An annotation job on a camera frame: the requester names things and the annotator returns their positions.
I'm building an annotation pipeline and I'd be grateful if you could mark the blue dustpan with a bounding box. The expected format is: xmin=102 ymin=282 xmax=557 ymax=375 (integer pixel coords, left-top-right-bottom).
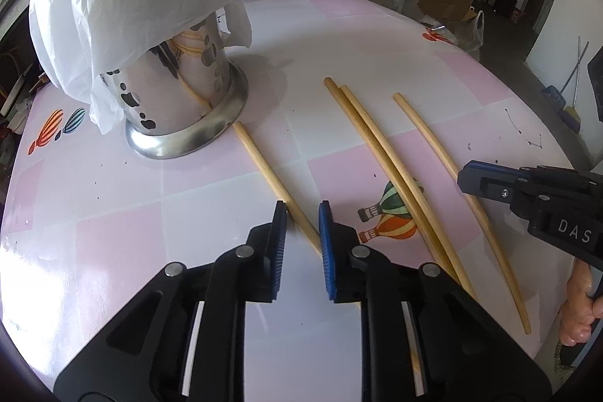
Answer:
xmin=541 ymin=86 xmax=583 ymax=132

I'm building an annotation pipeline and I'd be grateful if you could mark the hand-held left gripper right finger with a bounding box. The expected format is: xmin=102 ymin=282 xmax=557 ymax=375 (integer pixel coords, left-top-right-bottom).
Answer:
xmin=318 ymin=199 xmax=552 ymax=402

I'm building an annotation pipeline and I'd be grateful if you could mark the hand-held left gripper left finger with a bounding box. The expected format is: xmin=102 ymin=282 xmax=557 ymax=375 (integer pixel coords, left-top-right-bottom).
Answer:
xmin=53 ymin=199 xmax=289 ymax=402

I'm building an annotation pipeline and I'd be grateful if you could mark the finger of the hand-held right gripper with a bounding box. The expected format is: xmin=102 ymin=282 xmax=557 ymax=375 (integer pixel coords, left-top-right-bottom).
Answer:
xmin=456 ymin=169 xmax=522 ymax=204
xmin=463 ymin=160 xmax=523 ymax=171

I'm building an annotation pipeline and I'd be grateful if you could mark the person's right hand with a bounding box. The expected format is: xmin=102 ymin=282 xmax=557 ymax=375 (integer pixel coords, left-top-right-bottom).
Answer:
xmin=560 ymin=263 xmax=603 ymax=349

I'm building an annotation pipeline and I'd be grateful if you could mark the steel utensil holder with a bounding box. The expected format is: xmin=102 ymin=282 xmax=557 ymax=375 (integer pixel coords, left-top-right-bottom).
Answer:
xmin=99 ymin=23 xmax=249 ymax=161

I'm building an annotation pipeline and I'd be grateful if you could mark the white handled plastic bag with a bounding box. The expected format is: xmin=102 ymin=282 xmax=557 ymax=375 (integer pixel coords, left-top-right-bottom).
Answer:
xmin=450 ymin=10 xmax=486 ymax=61

